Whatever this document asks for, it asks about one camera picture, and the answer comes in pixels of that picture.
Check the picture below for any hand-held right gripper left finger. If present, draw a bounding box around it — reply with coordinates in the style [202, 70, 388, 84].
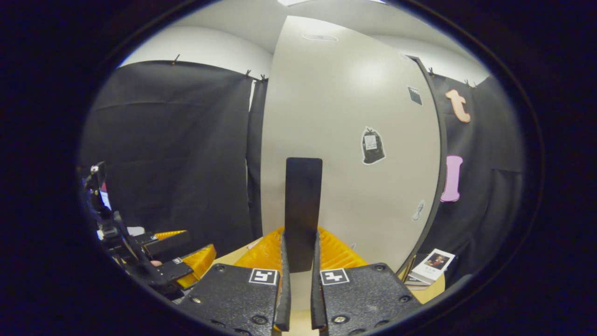
[177, 226, 292, 336]

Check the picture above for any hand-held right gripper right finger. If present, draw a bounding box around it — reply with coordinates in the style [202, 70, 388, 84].
[310, 226, 423, 336]

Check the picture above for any white book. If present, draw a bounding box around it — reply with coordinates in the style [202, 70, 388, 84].
[410, 248, 456, 286]

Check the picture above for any black backdrop cloth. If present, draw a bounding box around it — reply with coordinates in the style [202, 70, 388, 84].
[78, 59, 270, 262]
[420, 70, 497, 285]
[469, 75, 526, 280]

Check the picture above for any black door handle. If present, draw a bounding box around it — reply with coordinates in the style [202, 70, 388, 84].
[284, 157, 323, 273]

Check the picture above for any beige cabinet door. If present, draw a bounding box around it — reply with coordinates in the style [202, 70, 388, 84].
[260, 16, 441, 273]

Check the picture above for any dark book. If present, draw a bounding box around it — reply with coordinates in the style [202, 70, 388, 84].
[404, 274, 432, 291]

